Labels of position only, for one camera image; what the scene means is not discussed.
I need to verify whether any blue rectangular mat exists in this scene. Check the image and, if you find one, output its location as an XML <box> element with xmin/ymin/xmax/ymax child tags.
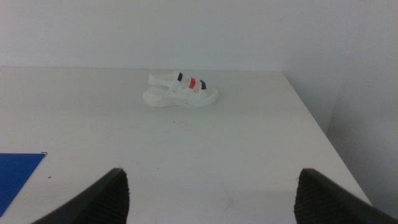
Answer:
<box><xmin>0</xmin><ymin>152</ymin><xmax>47</xmax><ymax>218</ymax></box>

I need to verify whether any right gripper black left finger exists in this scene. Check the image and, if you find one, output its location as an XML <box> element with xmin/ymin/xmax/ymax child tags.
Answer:
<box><xmin>30</xmin><ymin>167</ymin><xmax>131</xmax><ymax>224</ymax></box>

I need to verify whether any white sandal with striped straps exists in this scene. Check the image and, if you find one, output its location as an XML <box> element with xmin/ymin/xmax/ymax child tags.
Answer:
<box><xmin>142</xmin><ymin>70</ymin><xmax>219</xmax><ymax>108</ymax></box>

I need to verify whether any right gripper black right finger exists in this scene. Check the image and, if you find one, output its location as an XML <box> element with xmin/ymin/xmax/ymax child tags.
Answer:
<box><xmin>294</xmin><ymin>168</ymin><xmax>398</xmax><ymax>224</ymax></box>

